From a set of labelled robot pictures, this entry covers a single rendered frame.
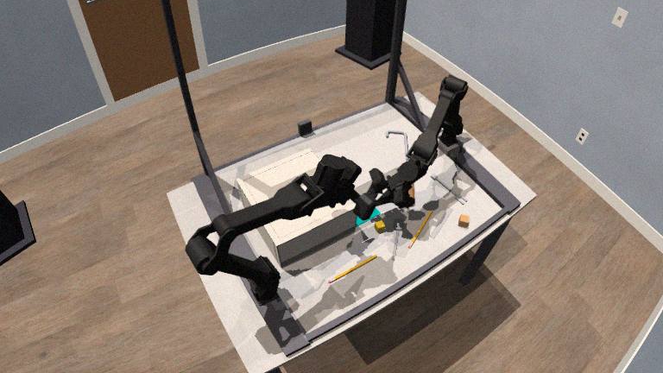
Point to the tan cube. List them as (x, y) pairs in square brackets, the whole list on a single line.
[(463, 220)]

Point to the yellow cube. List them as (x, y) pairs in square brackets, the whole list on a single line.
[(379, 226)]

